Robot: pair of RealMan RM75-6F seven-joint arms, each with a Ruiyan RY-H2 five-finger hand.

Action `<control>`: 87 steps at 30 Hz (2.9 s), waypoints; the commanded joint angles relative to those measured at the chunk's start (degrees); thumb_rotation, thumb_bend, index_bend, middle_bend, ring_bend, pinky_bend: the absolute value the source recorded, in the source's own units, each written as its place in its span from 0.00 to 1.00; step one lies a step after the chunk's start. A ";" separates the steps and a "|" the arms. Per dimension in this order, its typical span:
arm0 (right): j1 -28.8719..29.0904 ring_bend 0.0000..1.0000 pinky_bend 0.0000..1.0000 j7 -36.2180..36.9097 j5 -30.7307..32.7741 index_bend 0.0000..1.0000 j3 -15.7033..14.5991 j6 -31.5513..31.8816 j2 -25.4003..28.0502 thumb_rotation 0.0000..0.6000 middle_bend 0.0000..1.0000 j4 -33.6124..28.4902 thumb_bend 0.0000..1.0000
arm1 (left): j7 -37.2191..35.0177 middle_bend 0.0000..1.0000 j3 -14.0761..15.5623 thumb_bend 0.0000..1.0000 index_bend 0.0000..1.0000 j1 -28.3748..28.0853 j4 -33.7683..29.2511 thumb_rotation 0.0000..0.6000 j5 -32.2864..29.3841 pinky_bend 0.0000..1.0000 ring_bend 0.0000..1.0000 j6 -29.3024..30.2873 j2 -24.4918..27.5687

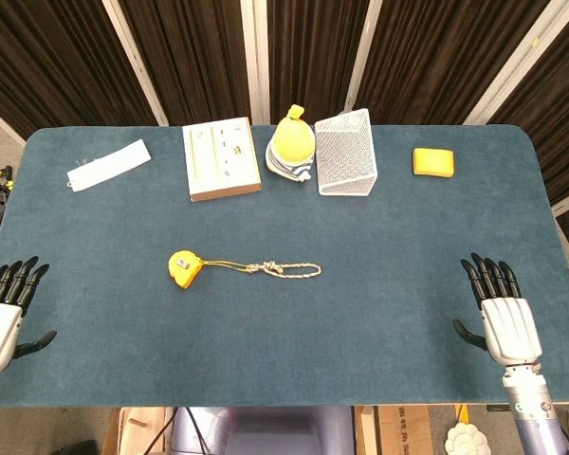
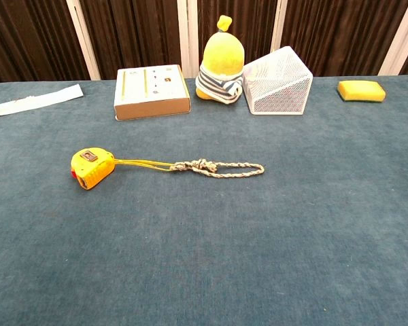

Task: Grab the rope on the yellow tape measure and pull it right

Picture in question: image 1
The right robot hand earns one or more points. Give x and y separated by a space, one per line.
507 327

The yellow tape measure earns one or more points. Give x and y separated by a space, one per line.
183 268

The purple robot base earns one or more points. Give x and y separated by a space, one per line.
261 431

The cardboard box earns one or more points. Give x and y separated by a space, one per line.
398 429

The yellow sponge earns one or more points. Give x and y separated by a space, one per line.
433 162

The white paper strip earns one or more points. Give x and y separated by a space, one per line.
108 165

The blue table mat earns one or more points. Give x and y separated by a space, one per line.
284 294

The white mesh metal holder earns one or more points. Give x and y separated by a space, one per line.
345 154

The white flat box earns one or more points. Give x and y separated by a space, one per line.
220 158

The yellow plush toy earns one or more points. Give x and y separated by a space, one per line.
290 144

